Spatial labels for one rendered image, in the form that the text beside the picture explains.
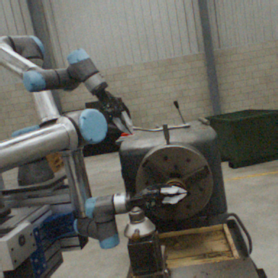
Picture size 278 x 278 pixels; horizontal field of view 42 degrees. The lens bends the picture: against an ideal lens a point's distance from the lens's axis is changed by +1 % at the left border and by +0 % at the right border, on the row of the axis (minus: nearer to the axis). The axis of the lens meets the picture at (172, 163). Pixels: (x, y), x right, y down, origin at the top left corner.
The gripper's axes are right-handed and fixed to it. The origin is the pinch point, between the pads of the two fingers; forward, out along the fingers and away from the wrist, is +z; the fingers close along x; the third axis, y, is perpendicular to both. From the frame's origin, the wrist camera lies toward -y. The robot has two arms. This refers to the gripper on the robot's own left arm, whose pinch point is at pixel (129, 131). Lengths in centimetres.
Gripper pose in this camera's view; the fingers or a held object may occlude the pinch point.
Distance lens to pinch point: 142.9
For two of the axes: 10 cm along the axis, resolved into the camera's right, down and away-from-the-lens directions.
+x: 8.3, -5.4, -1.2
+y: -0.1, 2.0, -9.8
